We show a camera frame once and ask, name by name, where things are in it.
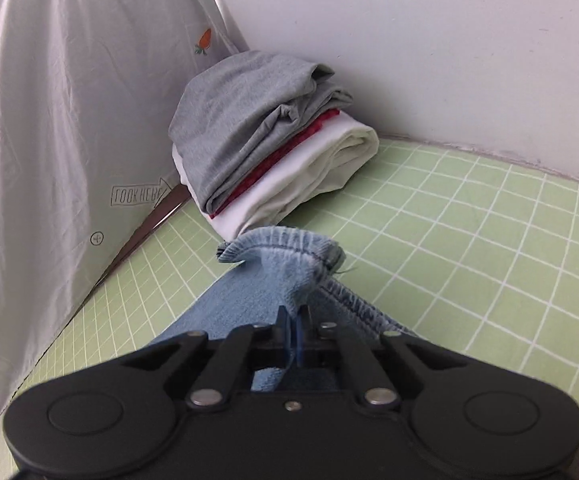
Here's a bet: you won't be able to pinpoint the folded white garment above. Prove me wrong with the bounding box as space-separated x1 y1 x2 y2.
172 110 379 240

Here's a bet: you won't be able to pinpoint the blue denim jeans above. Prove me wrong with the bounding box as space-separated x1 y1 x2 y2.
148 224 415 392

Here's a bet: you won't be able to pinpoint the folded red garment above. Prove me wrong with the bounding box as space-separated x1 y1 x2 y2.
209 108 340 219

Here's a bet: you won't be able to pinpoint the green grid cutting mat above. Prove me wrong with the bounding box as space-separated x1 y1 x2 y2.
23 141 579 479

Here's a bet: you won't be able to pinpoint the grey printed backdrop sheet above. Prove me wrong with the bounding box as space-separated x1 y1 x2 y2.
0 0 234 415

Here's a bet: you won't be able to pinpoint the folded grey garment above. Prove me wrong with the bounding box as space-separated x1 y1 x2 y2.
169 51 352 214

